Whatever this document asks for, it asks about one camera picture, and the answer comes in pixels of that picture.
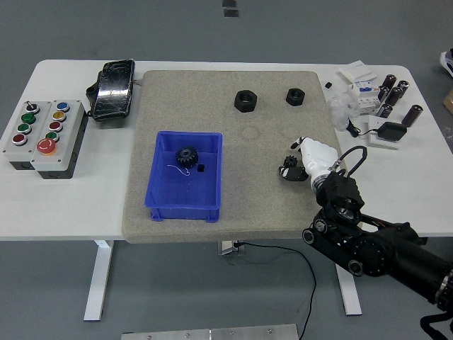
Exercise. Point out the blue plastic box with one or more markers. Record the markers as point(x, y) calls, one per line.
point(182, 193)

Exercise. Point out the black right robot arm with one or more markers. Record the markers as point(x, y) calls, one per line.
point(339, 193)

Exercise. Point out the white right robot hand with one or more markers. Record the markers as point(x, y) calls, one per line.
point(320, 156)

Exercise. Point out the white table leg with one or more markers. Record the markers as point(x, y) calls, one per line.
point(350, 297)
point(97, 283)

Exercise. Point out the black wrapped device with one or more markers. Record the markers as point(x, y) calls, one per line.
point(113, 92)

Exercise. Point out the grey four-button control box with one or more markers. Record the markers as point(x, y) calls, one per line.
point(21, 148)

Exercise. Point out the white circuit breaker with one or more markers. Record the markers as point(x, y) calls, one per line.
point(366, 97)

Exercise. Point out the large black hex nut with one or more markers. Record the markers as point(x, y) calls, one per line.
point(245, 101)

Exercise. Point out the black power adapter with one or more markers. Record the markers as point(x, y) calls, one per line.
point(392, 131)

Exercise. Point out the silver under-table power unit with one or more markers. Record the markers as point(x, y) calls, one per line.
point(228, 248)

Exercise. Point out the crumpled clear plastic bag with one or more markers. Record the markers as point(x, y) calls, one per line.
point(340, 110)

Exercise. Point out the white switch plate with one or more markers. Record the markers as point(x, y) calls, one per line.
point(357, 72)

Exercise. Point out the brown cardboard box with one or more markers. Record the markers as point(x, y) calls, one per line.
point(449, 101)

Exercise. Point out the grey-brown mat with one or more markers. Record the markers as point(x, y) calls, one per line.
point(219, 117)

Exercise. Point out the large black gear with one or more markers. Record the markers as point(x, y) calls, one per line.
point(187, 157)

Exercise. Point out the grey emergency-stop control box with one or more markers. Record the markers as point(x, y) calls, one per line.
point(69, 124)

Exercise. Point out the small black hex nut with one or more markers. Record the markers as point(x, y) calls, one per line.
point(296, 96)

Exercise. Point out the grey metal plate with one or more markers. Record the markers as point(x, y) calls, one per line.
point(212, 333)

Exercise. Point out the dark cylindrical capacitor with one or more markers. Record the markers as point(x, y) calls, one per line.
point(412, 115)
point(384, 110)
point(383, 94)
point(389, 81)
point(402, 86)
point(393, 96)

